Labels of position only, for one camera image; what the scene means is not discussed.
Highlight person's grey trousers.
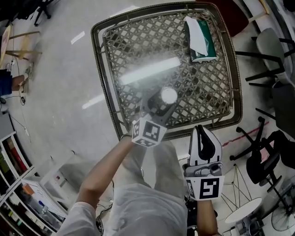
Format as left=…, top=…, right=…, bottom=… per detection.
left=122, top=140, right=185, bottom=192

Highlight person's white shirt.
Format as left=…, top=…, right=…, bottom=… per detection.
left=56, top=184, right=189, bottom=236

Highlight person's right forearm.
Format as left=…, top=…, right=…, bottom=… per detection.
left=195, top=199, right=219, bottom=236

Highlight round white wire-leg table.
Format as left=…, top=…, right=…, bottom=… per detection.
left=222, top=163, right=263, bottom=224

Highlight green and white tissue pack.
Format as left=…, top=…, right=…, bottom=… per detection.
left=183, top=16, right=218, bottom=63

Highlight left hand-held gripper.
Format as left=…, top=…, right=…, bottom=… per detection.
left=131, top=90, right=177, bottom=148

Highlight white storage cabinet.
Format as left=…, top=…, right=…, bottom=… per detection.
left=0, top=112, right=17, bottom=141

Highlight person's left forearm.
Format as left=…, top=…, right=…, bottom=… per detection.
left=78, top=136, right=139, bottom=208

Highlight rattan glass-top coffee table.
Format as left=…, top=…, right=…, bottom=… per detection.
left=90, top=1, right=244, bottom=142

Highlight white cup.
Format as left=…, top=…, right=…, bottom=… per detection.
left=160, top=87, right=178, bottom=105

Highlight black floor fan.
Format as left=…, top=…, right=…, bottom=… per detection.
left=271, top=200, right=295, bottom=231

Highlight light grey black-legged chair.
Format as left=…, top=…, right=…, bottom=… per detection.
left=235, top=27, right=295, bottom=87

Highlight dark grey chair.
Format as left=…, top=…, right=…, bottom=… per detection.
left=254, top=79, right=295, bottom=139

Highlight black office chair pink cushion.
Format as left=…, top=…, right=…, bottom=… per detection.
left=229, top=116, right=295, bottom=194

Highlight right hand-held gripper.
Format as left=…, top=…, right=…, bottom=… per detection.
left=183, top=125, right=225, bottom=201

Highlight red seat wooden chair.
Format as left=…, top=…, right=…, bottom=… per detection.
left=195, top=0, right=270, bottom=37

